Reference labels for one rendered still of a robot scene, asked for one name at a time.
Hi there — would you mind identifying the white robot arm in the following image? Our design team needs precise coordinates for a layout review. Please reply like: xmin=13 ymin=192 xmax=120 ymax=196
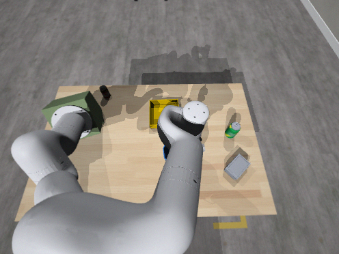
xmin=11 ymin=100 xmax=209 ymax=254

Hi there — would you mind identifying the grey hinged case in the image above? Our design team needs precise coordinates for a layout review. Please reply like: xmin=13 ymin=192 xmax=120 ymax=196
xmin=224 ymin=154 xmax=251 ymax=180

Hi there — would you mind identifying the green drink can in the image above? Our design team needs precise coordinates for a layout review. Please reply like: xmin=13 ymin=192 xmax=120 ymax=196
xmin=225 ymin=122 xmax=241 ymax=139

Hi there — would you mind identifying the yellow square tray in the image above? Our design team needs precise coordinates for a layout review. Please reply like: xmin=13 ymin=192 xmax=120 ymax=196
xmin=150 ymin=99 xmax=178 ymax=128

